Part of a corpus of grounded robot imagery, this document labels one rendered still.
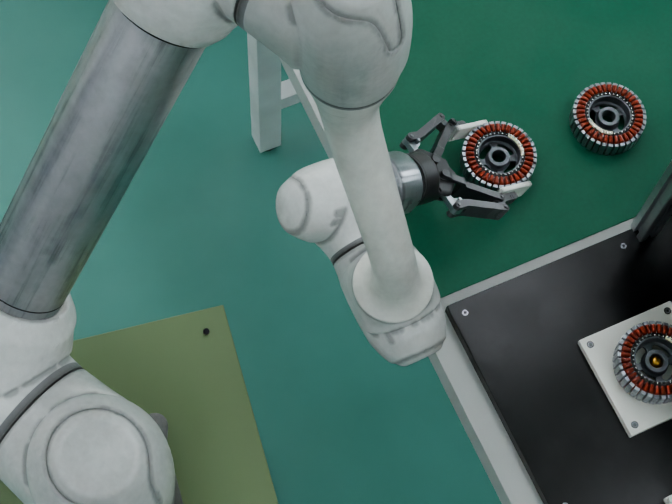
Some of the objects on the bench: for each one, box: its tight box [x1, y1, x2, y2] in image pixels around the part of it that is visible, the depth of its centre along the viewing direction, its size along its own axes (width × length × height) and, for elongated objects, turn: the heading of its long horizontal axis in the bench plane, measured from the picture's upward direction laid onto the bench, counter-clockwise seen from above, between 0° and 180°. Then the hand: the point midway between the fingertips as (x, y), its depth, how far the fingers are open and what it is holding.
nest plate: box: [578, 301, 672, 438], centre depth 174 cm, size 15×15×1 cm
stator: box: [569, 82, 647, 155], centre depth 190 cm, size 11×11×4 cm
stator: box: [460, 121, 537, 192], centre depth 187 cm, size 11×11×4 cm
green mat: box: [379, 0, 672, 298], centre depth 199 cm, size 94×61×1 cm, turn 113°
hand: (496, 159), depth 187 cm, fingers closed on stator, 11 cm apart
